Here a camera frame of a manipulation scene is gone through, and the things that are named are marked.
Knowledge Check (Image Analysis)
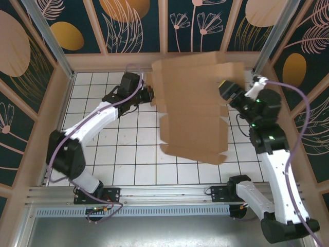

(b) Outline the slotted grey cable tray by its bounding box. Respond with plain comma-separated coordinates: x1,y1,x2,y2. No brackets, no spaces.
34,205,231,217

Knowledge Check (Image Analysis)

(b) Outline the aluminium side rail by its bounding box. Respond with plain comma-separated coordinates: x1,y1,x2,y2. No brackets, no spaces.
38,73,76,186

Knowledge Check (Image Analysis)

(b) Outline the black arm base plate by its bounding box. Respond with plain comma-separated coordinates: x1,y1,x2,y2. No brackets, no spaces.
74,187,121,205
210,185,233,204

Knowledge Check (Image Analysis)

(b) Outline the brown cardboard paper box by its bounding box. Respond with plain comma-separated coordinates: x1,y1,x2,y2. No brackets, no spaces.
145,50,246,165

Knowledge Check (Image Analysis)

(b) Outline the aluminium mounting rail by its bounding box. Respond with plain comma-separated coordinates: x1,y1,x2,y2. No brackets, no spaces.
24,182,306,206

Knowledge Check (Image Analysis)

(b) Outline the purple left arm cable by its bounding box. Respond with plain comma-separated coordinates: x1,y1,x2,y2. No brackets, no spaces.
45,63,144,224

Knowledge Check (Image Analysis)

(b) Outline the aluminium corner post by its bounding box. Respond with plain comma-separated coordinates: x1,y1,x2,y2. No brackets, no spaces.
20,0,76,79
252,0,302,77

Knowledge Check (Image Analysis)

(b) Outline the small green circuit board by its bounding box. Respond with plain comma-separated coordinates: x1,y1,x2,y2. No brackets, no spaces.
86,206,109,215

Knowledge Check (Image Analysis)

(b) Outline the grey metal sheet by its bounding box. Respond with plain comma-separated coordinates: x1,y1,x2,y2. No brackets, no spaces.
14,215,316,247

